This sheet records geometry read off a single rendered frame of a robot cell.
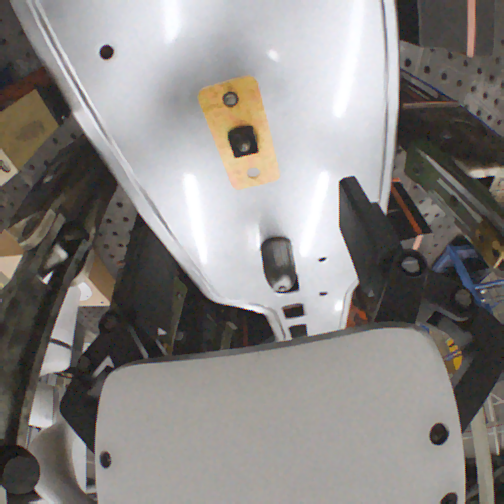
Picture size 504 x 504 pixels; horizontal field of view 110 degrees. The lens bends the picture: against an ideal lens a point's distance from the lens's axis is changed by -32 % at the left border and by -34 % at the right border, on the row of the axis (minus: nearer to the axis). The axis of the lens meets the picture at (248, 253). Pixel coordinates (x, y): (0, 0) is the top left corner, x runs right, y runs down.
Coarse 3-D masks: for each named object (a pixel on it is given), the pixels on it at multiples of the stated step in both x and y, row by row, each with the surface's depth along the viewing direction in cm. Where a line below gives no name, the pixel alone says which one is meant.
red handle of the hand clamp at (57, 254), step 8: (56, 240) 15; (56, 248) 14; (64, 248) 15; (48, 256) 14; (56, 256) 15; (64, 256) 15; (48, 264) 14; (56, 264) 15; (40, 272) 14; (48, 272) 15; (0, 296) 13
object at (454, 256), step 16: (448, 256) 179; (464, 256) 188; (480, 256) 189; (448, 272) 197; (464, 272) 158; (480, 272) 190; (480, 288) 186; (496, 288) 165; (480, 304) 140; (496, 304) 203
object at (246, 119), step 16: (240, 80) 13; (256, 80) 13; (208, 96) 14; (240, 96) 14; (256, 96) 14; (208, 112) 15; (224, 112) 15; (240, 112) 15; (256, 112) 15; (224, 128) 16; (240, 128) 16; (256, 128) 16; (224, 144) 17; (256, 144) 16; (272, 144) 17; (224, 160) 18; (240, 160) 18; (256, 160) 18; (272, 160) 18; (240, 176) 19; (256, 176) 19; (272, 176) 19
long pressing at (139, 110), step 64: (64, 0) 7; (128, 0) 8; (192, 0) 9; (256, 0) 9; (320, 0) 9; (384, 0) 9; (64, 64) 10; (128, 64) 12; (192, 64) 12; (256, 64) 13; (320, 64) 13; (384, 64) 12; (128, 128) 15; (192, 128) 16; (320, 128) 16; (384, 128) 16; (128, 192) 19; (192, 192) 20; (256, 192) 21; (320, 192) 21; (384, 192) 21; (192, 256) 27; (256, 256) 27; (320, 256) 28; (320, 320) 43
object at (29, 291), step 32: (32, 256) 12; (32, 288) 13; (64, 288) 15; (0, 320) 10; (32, 320) 12; (0, 352) 9; (32, 352) 12; (0, 384) 9; (32, 384) 11; (0, 416) 8; (0, 448) 6; (0, 480) 5; (32, 480) 6
